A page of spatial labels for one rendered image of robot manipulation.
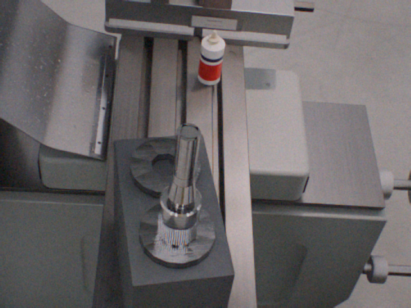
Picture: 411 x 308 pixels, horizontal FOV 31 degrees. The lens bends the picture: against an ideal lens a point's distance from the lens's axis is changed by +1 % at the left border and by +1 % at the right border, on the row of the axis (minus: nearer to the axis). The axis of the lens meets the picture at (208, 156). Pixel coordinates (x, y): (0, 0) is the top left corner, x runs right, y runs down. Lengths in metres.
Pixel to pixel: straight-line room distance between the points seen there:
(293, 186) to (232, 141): 0.20
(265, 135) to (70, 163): 0.37
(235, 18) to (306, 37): 1.50
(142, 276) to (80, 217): 0.61
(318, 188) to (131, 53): 0.45
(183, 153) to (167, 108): 0.53
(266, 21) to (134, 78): 0.27
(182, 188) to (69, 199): 0.66
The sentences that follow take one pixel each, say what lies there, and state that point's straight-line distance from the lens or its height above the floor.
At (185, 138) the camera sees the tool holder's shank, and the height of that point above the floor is 1.28.
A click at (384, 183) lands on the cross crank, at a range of 1.60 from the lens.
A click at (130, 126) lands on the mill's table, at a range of 1.23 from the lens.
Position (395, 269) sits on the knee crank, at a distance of 1.65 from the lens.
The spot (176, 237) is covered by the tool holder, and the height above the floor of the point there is 1.13.
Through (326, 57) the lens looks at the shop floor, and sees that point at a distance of 2.80.
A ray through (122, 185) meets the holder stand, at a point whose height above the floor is 1.09.
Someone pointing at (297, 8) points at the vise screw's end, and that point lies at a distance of 1.43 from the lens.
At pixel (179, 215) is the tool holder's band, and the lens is 0.80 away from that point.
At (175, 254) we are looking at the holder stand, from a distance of 0.85.
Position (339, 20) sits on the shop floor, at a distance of 2.98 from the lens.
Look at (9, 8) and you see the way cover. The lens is 1.38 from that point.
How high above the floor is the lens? 1.82
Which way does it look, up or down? 50 degrees down
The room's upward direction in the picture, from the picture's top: 8 degrees clockwise
